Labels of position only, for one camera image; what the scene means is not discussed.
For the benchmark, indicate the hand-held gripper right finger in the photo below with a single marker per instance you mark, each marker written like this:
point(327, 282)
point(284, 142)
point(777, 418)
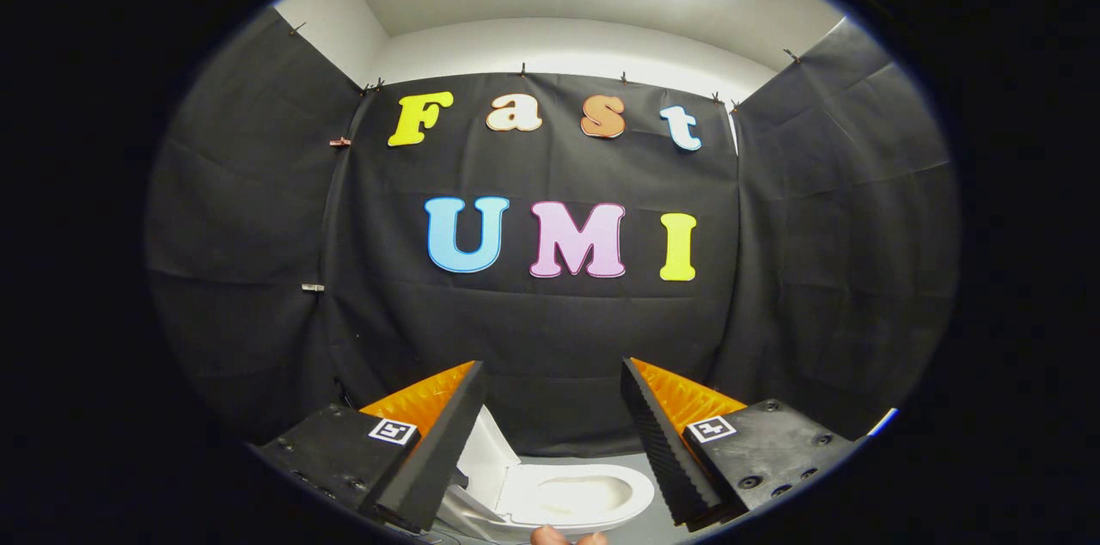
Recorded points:
point(657, 450)

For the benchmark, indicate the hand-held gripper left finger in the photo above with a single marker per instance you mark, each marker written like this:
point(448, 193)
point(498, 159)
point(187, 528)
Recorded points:
point(447, 450)

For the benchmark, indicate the white toilet lid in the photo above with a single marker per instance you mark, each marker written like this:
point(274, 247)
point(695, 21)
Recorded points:
point(488, 463)

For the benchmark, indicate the white toilet seat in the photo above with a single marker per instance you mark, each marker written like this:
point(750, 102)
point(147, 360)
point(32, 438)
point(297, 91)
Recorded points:
point(640, 489)

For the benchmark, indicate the white ceramic toilet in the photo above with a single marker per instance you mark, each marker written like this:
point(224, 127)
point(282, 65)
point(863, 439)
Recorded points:
point(571, 495)

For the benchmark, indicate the black backdrop cloth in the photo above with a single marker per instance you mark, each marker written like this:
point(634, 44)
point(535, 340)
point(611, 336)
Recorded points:
point(559, 330)

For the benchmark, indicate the white cabinet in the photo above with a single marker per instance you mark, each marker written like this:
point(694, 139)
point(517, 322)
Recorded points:
point(883, 422)

